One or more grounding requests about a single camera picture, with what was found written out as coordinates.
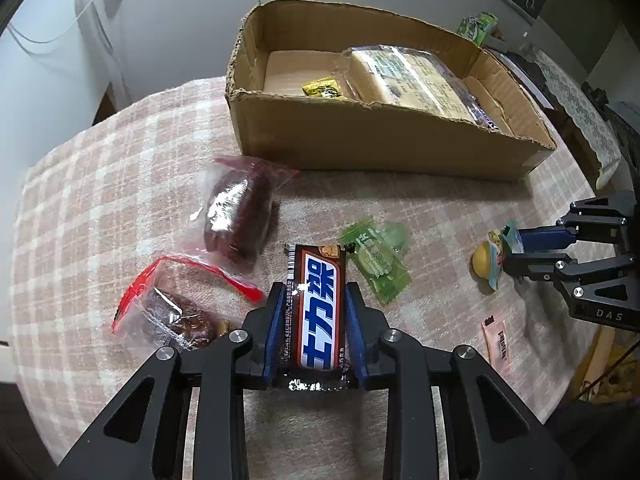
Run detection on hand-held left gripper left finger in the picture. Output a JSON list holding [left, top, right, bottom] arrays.
[[55, 282, 291, 480]]

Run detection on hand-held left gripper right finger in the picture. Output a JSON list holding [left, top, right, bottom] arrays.
[[344, 282, 571, 480]]

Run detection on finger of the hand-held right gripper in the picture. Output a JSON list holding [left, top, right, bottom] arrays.
[[504, 250, 640, 334], [518, 191, 640, 254]]

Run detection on brown chocolate bar blue label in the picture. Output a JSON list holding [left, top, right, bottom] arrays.
[[279, 242, 359, 392]]

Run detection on colourful cartoon snack packet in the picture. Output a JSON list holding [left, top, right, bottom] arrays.
[[471, 220, 525, 291]]

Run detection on dark patterned snack bar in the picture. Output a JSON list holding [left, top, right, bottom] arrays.
[[466, 99, 502, 134]]

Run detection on brown cardboard box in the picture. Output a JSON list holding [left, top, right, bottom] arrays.
[[225, 0, 558, 182]]

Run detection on beige cracker package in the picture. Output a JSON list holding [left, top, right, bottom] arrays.
[[344, 46, 477, 122]]

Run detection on yellow snack packet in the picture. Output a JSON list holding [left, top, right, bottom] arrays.
[[301, 76, 341, 99]]

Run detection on dark figurine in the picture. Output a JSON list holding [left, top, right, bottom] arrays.
[[582, 82, 614, 111]]

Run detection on white lace tablecloth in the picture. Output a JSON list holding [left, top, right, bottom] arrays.
[[530, 42, 624, 189]]

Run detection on green snack packet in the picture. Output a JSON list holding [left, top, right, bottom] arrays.
[[338, 217, 412, 305]]

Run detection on pink snack packet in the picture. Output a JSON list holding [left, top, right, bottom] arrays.
[[481, 314, 514, 375]]

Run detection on red-edged date packet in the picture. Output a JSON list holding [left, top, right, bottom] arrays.
[[111, 256, 265, 352]]

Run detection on clear sausage packet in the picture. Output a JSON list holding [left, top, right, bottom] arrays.
[[192, 156, 301, 265]]

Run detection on green paper bag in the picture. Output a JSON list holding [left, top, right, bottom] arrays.
[[457, 12, 501, 46]]

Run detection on checked pink tablecloth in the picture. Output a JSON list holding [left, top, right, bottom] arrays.
[[10, 77, 601, 480]]

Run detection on white cable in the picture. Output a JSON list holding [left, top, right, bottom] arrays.
[[6, 0, 132, 45]]

